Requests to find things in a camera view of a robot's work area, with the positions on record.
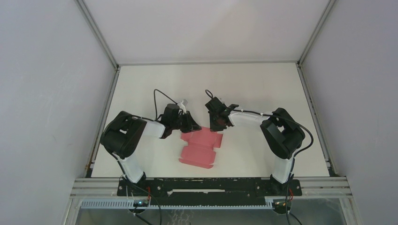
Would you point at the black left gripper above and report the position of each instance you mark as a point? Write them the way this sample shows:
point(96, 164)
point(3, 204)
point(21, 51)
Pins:
point(191, 125)

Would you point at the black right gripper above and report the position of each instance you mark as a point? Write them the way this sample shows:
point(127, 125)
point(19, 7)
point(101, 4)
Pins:
point(213, 127)

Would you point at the pink cardboard box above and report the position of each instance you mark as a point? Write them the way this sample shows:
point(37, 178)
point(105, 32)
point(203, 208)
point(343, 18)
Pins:
point(199, 149)

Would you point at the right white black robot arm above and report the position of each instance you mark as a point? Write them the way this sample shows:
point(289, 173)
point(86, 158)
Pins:
point(282, 133)

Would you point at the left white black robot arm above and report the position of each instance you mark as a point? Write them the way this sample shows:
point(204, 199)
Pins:
point(122, 135)

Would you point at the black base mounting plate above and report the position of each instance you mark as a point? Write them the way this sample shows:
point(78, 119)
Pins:
point(189, 198)

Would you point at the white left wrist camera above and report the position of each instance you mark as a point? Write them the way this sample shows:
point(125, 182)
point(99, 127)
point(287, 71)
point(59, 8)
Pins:
point(182, 105)

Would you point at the aluminium front frame rail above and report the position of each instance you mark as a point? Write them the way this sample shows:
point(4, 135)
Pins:
point(301, 187)

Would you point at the white slotted cable duct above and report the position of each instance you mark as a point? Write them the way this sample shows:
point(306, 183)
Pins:
point(141, 204)

